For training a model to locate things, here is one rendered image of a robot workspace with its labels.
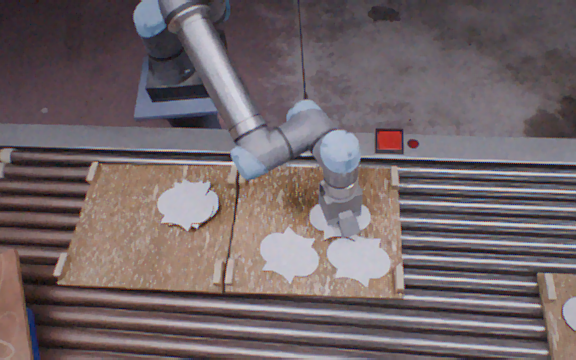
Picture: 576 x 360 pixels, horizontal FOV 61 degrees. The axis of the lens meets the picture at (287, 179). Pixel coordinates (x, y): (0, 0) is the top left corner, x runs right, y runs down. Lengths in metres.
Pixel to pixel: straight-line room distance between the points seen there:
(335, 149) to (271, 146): 0.13
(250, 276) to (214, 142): 0.43
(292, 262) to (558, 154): 0.76
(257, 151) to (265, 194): 0.31
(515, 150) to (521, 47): 1.71
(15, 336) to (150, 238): 0.35
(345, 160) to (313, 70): 1.91
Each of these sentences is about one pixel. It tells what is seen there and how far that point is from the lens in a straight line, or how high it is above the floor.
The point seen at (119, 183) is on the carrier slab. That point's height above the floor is 0.94.
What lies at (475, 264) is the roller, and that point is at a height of 0.92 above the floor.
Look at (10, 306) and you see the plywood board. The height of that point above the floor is 1.04.
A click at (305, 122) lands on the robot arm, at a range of 1.00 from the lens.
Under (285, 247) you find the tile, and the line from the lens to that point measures 1.18.
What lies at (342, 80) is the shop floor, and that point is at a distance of 2.76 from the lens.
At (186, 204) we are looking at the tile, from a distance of 1.25.
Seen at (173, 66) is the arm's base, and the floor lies 1.00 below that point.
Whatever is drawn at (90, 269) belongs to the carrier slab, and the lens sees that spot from 1.30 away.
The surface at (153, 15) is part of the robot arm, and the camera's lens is 1.44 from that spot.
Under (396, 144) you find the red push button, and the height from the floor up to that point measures 0.93.
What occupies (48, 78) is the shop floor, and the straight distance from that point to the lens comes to 3.28.
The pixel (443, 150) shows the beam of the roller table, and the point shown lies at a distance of 1.38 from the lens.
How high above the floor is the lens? 2.02
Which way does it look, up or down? 58 degrees down
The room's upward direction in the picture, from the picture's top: 9 degrees counter-clockwise
